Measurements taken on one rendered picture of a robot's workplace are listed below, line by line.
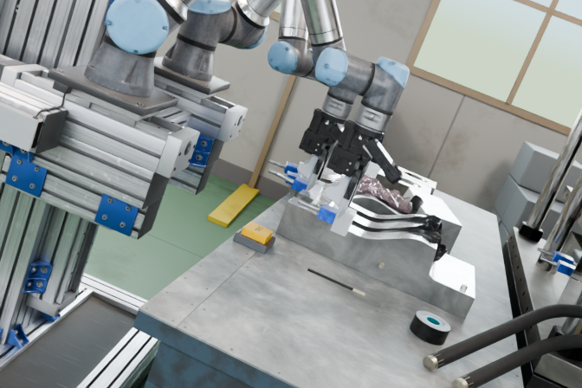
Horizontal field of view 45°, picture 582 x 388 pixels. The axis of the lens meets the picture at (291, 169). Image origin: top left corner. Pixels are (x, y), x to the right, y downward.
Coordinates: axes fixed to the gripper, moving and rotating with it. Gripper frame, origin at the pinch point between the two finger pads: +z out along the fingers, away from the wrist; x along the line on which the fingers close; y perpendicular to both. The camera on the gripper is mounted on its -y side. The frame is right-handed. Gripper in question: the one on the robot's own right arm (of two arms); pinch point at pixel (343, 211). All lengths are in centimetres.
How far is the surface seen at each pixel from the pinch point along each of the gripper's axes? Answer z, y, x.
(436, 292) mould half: 11.6, -26.9, -10.0
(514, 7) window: -78, -24, -309
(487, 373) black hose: 11.1, -38.7, 23.6
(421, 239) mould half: 1.5, -18.7, -11.2
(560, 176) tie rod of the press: -12, -63, -138
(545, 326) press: 16, -59, -36
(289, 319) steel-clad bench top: 15.1, -0.7, 31.2
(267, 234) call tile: 11.4, 14.0, 3.4
